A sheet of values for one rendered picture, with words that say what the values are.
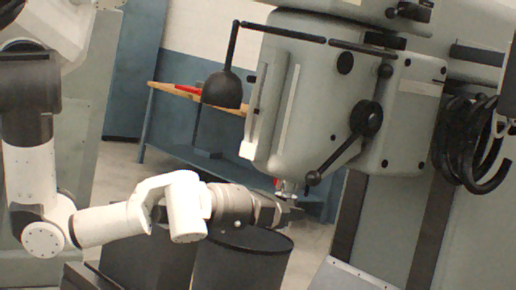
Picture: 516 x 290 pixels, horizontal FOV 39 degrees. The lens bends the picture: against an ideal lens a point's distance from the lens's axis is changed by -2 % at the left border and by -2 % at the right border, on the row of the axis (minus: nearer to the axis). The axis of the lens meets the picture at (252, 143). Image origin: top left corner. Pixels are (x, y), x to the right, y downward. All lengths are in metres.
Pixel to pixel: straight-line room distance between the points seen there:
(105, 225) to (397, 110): 0.60
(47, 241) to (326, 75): 0.58
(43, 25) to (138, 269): 0.73
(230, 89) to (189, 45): 7.40
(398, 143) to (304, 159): 0.23
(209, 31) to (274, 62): 7.07
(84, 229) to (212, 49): 7.01
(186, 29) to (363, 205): 7.05
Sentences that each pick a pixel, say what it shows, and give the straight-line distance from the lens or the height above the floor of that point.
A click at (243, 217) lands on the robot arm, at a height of 1.23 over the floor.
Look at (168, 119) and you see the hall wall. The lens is 8.79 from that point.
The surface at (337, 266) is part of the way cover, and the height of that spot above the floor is 1.05.
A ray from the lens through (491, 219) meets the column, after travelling 1.77.
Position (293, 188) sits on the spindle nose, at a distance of 1.44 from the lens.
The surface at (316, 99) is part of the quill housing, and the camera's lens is 1.33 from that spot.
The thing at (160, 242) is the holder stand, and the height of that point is 1.05.
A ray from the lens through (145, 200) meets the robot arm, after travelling 1.37.
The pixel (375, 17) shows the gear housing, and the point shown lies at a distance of 1.36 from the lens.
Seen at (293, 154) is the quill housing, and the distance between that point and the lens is 1.34.
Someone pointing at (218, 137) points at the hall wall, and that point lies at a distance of 8.06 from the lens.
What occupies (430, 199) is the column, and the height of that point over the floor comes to 1.29.
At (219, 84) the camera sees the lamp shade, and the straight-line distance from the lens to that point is 1.24.
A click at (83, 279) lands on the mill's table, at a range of 1.87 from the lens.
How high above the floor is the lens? 1.57
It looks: 8 degrees down
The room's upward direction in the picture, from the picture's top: 12 degrees clockwise
